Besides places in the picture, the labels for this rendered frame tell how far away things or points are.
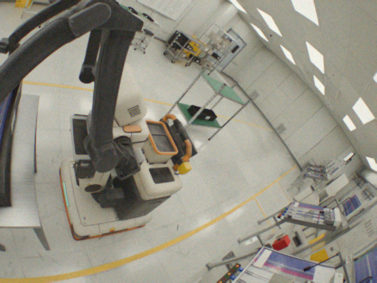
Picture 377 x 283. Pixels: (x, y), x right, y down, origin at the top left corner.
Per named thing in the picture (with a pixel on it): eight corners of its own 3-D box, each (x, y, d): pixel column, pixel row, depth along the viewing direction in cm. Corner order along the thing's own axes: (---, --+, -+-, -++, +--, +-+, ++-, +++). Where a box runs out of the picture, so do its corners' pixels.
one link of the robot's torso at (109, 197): (104, 172, 120) (115, 152, 107) (115, 209, 108) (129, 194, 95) (69, 173, 100) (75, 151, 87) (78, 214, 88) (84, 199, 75)
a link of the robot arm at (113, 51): (157, 7, 26) (134, 3, 30) (87, -4, 17) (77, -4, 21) (118, 168, 53) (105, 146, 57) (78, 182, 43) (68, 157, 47)
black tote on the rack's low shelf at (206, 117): (192, 117, 274) (196, 112, 269) (187, 109, 282) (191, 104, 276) (213, 121, 317) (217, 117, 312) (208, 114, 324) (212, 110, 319)
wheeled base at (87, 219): (122, 168, 176) (131, 154, 164) (144, 227, 149) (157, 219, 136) (58, 169, 127) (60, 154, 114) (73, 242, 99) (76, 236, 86)
